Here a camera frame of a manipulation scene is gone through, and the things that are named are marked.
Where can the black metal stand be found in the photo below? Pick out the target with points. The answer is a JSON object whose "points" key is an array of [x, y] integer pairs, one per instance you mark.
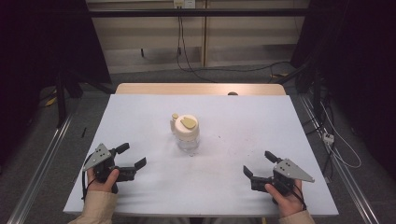
{"points": [[61, 99], [317, 90]]}

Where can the white power strip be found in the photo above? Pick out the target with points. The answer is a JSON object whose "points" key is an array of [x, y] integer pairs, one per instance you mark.
{"points": [[328, 138]]}

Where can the person's right hand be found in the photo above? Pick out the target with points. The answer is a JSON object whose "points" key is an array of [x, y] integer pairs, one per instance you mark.
{"points": [[288, 202]]}

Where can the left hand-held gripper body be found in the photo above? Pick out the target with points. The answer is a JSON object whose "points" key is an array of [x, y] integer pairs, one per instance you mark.
{"points": [[99, 155]]}

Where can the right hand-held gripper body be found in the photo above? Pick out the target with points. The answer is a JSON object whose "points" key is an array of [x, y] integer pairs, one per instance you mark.
{"points": [[289, 170]]}

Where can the white wall socket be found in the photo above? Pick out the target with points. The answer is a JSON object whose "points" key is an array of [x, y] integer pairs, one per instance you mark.
{"points": [[184, 3]]}

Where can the white table board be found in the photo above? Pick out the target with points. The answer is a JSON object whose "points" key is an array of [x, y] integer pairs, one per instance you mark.
{"points": [[202, 180]]}

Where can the person's left hand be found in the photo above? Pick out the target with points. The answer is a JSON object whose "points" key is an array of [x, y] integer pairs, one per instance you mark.
{"points": [[104, 185]]}

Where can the wooden table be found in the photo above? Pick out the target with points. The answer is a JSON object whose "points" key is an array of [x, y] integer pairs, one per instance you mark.
{"points": [[186, 88]]}

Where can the clear bottle with cream lid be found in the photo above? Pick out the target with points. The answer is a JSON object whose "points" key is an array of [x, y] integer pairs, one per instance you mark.
{"points": [[186, 130]]}

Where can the metal floor rail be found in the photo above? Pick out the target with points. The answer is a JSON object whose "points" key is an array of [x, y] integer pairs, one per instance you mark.
{"points": [[345, 174], [37, 174]]}

